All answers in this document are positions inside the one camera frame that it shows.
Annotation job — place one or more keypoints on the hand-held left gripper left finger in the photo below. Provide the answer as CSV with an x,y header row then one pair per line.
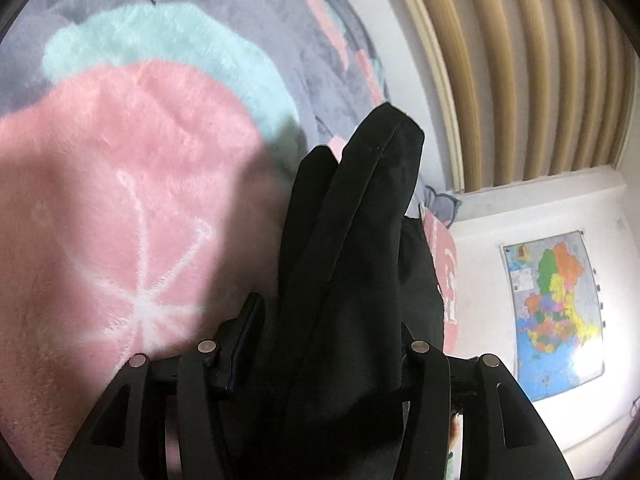
x,y
244,332

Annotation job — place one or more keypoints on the grey floral plush blanket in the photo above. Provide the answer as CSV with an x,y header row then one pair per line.
x,y
125,185

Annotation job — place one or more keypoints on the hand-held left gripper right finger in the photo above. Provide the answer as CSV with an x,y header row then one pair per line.
x,y
425,362

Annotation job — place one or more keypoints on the pink printed pillow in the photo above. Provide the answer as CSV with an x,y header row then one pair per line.
x,y
446,280

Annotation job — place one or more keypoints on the black garment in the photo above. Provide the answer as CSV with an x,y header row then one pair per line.
x,y
340,285

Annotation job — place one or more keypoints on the colourful wall map poster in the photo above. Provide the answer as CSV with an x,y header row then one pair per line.
x,y
555,310

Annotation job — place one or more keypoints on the wooden slatted wall panel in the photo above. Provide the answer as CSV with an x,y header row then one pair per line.
x,y
525,70

